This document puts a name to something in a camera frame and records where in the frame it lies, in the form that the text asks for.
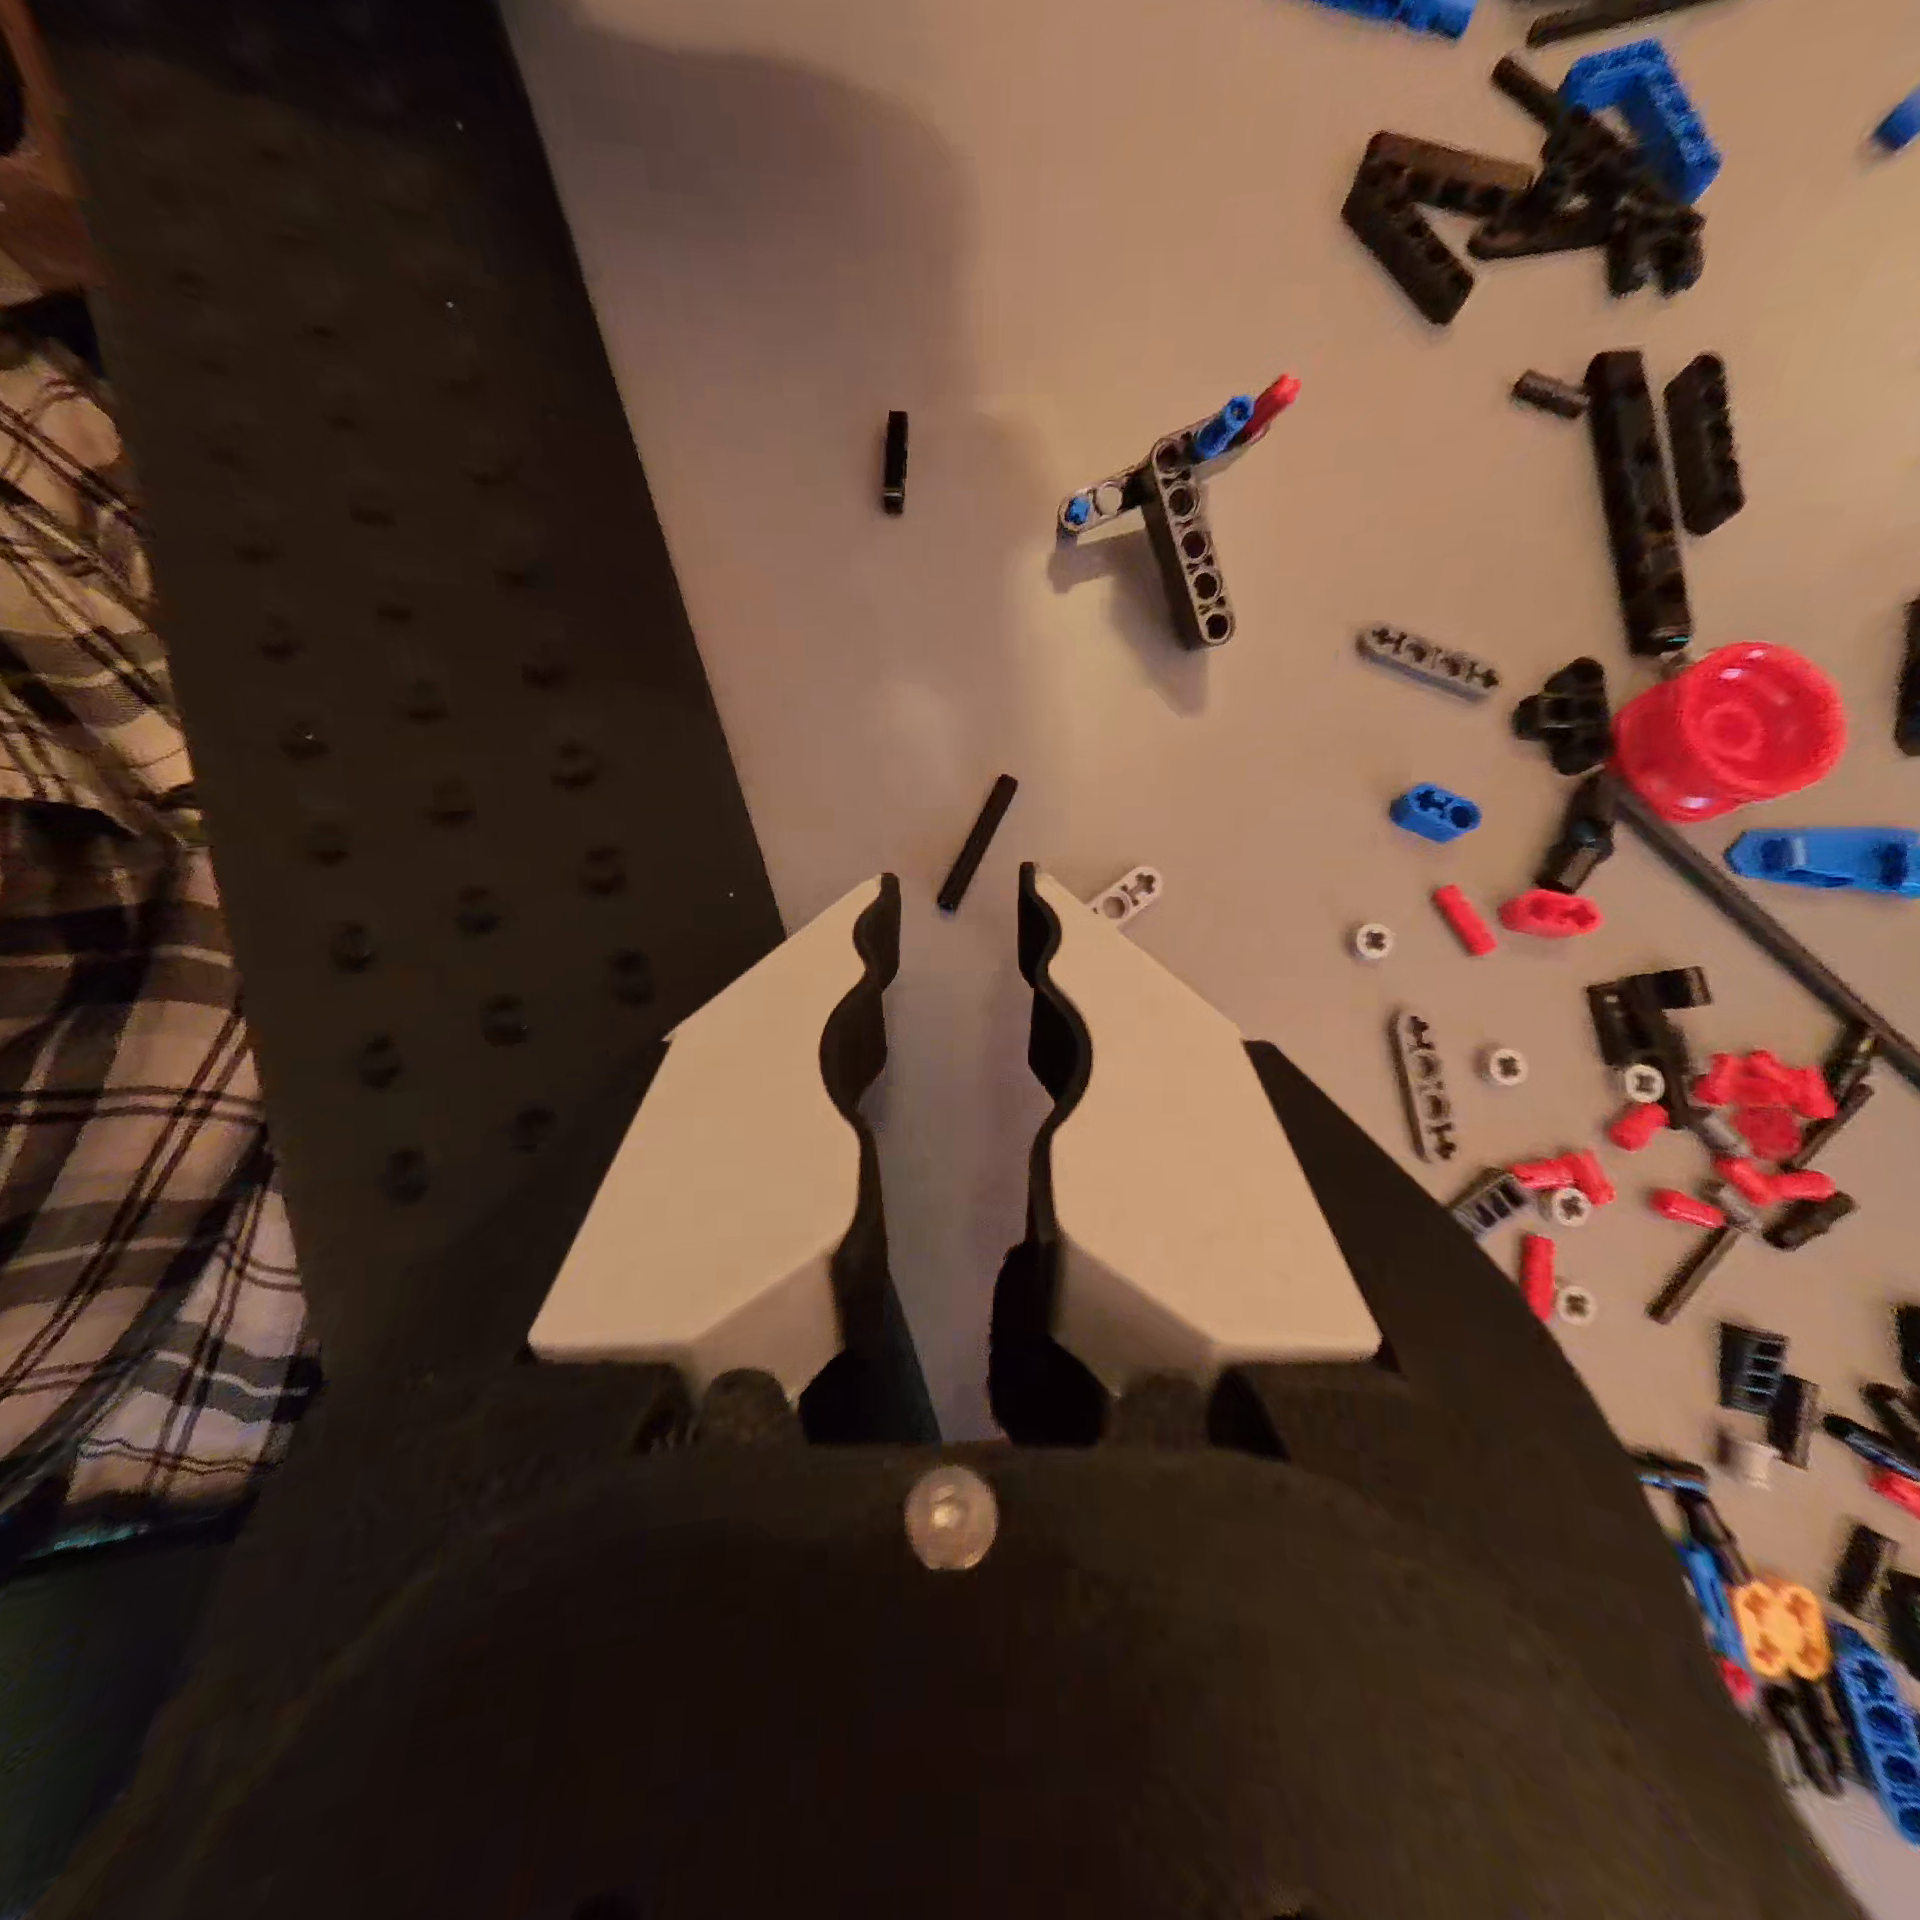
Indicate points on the person's plaid shirt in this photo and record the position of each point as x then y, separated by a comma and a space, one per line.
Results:
120, 1124

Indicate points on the black triangle connector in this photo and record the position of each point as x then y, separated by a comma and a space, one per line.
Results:
1569, 716

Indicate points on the black thin axle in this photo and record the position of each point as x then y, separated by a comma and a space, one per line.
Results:
1605, 14
1753, 929

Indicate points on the red wheel hub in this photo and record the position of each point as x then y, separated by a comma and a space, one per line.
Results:
1733, 732

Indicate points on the pile of small toy pins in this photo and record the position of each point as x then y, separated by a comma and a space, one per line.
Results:
1763, 1089

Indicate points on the black short pin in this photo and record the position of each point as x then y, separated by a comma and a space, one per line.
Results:
1548, 394
893, 462

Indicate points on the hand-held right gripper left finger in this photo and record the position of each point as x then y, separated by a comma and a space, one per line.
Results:
705, 1200

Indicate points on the grey desk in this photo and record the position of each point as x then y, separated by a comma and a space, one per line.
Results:
1050, 224

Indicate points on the red pin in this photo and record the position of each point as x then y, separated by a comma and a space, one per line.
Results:
1461, 916
1274, 398

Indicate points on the blue pin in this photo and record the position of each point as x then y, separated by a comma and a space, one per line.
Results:
1224, 425

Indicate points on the blue flat wing piece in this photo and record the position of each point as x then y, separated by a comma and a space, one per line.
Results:
1821, 858

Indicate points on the black long beam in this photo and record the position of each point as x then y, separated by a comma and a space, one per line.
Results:
1637, 501

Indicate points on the heap of crossed black beams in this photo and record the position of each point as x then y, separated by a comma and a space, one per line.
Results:
1605, 211

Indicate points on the grey thin beam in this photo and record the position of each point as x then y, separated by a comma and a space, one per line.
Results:
1429, 664
1426, 1089

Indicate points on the black short axle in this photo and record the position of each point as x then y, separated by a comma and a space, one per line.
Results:
975, 841

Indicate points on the black wide angled beam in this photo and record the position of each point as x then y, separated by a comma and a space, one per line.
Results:
1418, 211

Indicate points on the red small connector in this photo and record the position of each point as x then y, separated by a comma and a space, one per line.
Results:
1548, 910

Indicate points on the black round connector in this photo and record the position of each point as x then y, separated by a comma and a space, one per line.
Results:
1576, 839

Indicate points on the blue small connector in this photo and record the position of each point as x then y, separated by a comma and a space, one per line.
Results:
1435, 811

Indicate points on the black studless beam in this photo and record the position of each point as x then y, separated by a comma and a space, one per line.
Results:
1194, 556

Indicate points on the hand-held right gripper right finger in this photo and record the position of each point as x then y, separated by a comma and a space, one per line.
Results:
1184, 1200

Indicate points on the small blue piece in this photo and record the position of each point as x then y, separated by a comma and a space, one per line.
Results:
1898, 120

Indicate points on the blue angled beam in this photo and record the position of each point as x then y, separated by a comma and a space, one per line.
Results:
1651, 97

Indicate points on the black short beam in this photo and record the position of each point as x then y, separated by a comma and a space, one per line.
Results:
1703, 441

